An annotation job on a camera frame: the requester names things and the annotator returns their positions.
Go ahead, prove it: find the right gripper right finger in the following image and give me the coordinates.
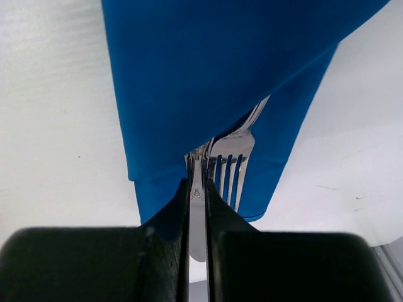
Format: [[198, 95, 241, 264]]
[[205, 180, 393, 301]]

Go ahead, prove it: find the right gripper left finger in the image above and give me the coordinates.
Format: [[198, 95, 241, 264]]
[[1, 179, 190, 301]]

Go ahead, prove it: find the silver table knife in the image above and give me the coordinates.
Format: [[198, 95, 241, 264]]
[[185, 142, 210, 262]]

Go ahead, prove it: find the silver fork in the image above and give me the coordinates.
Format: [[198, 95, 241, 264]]
[[207, 98, 269, 211]]

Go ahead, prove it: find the blue satin napkin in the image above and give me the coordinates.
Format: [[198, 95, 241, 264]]
[[102, 1, 385, 222]]

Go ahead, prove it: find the right aluminium side rail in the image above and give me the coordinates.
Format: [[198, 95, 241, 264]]
[[372, 244, 402, 301]]

